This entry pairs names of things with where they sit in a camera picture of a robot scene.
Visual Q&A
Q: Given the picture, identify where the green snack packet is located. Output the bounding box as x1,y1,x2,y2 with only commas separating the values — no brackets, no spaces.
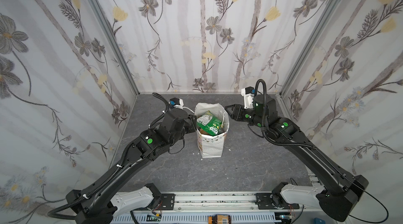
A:
196,111,224,136

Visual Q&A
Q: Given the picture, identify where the white paper bag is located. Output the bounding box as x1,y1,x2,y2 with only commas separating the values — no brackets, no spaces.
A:
192,103,229,158

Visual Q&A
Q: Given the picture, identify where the orange paper snack packet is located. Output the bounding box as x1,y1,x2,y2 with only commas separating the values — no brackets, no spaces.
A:
199,128,216,136

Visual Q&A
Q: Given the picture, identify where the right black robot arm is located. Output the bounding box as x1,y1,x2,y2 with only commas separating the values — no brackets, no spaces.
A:
225,79,369,222

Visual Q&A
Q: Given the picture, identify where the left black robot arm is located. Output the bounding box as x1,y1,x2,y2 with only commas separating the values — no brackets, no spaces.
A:
47,93,197,224

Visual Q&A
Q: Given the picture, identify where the yellow black connector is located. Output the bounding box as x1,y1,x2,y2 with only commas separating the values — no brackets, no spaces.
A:
208,214,232,224

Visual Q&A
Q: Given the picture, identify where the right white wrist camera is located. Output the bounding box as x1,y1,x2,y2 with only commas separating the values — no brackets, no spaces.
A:
241,86,255,109

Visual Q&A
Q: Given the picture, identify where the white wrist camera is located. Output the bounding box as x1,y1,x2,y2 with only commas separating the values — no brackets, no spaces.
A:
169,98,184,109
241,86,255,109

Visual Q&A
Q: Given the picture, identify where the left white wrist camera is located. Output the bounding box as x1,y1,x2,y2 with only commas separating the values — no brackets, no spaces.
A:
169,98,184,109

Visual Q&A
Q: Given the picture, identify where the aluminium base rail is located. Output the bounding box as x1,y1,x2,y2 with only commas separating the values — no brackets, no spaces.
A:
84,190,347,216

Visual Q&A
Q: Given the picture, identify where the white slotted cable duct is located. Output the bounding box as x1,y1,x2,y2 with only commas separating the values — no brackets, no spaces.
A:
94,212,282,224

